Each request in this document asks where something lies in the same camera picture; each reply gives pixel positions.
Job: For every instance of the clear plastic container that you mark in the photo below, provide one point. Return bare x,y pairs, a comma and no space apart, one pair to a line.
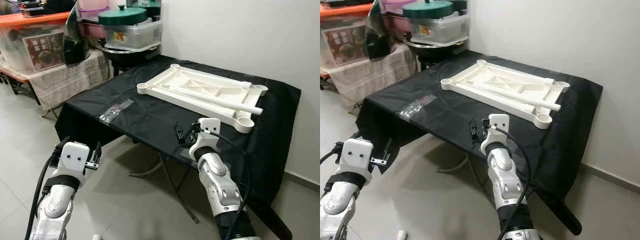
440,32
135,37

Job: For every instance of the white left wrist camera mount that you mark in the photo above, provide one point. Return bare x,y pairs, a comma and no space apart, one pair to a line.
357,157
74,160

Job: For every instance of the black round wok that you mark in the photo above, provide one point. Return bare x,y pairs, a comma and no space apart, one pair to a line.
435,51
130,56

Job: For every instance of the pink plastic tub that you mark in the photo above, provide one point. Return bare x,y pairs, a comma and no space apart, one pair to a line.
92,12
395,6

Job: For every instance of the green pot lid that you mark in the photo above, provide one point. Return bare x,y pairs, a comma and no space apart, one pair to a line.
427,9
122,16

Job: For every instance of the white plastic table top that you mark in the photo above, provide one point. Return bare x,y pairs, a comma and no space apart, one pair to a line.
470,82
165,86

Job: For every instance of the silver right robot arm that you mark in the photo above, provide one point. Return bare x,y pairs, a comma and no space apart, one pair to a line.
505,175
217,180

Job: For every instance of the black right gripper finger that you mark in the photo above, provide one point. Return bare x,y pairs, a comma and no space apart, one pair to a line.
178,135
472,130

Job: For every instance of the black kitchen appliance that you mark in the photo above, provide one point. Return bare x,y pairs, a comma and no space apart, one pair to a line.
45,7

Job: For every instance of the clear plastic bag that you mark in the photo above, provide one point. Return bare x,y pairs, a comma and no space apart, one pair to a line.
116,111
419,106

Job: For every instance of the dark metal folding table frame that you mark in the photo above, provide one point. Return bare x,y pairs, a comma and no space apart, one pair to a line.
179,189
450,169

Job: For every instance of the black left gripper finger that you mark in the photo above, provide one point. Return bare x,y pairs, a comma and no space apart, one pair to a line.
97,154
386,150

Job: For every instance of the clear storage box orange lid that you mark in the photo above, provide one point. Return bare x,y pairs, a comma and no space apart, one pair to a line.
30,20
345,11

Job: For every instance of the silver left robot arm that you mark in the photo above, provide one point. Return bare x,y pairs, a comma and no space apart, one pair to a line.
337,210
52,210

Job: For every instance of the black tablecloth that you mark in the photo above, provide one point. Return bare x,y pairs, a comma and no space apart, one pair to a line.
150,130
450,130

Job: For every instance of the beige cloth covered bench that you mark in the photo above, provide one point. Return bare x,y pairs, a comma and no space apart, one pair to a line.
375,75
70,80

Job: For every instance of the red printed carton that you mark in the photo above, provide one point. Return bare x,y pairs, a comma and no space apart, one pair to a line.
45,52
345,45

